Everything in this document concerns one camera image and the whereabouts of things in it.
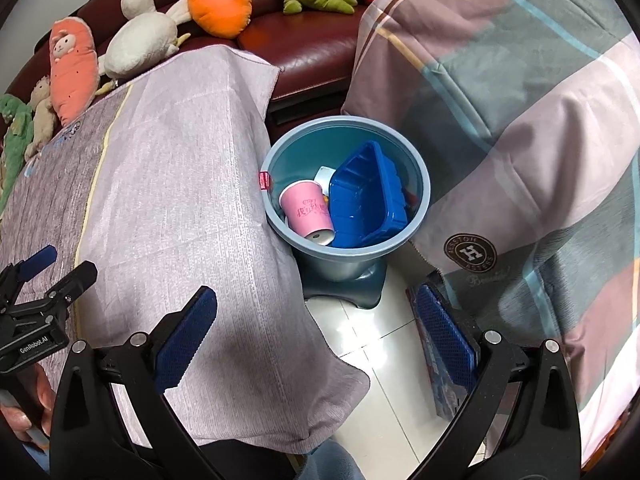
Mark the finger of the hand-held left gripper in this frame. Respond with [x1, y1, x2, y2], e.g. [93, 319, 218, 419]
[44, 261, 99, 307]
[0, 245, 58, 293]

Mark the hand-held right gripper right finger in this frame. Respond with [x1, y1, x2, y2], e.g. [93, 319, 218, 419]
[415, 282, 583, 480]

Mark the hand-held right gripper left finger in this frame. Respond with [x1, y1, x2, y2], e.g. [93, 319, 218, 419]
[50, 286, 218, 480]

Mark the blue plastic bin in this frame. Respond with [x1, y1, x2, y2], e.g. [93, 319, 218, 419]
[261, 116, 432, 283]

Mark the blue plastic tray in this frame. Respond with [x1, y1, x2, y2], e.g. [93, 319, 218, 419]
[327, 141, 410, 250]

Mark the pink paper cup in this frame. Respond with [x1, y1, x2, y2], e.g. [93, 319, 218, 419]
[278, 179, 335, 247]

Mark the white container red rim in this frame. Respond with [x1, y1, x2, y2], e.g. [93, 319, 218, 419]
[314, 165, 341, 196]

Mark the person's left hand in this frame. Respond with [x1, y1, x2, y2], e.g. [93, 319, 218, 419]
[0, 362, 56, 444]

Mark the blue plastic stool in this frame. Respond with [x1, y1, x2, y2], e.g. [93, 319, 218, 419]
[302, 260, 390, 311]

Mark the small green dinosaur plush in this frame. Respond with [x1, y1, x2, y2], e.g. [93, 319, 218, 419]
[0, 94, 36, 216]

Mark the beige plush doll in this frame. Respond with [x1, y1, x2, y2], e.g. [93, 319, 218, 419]
[24, 75, 56, 161]

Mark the person's leg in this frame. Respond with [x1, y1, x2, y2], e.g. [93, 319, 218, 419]
[200, 437, 368, 480]

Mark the pink carrot plush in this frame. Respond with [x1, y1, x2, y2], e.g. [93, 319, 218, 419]
[49, 17, 99, 126]

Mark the white goose plush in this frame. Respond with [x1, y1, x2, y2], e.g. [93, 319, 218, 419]
[97, 0, 193, 81]

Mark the plaid blanket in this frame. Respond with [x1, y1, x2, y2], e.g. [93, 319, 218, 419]
[341, 0, 640, 466]

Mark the dark red leather sofa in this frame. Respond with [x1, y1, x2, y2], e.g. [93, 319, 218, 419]
[10, 0, 406, 126]

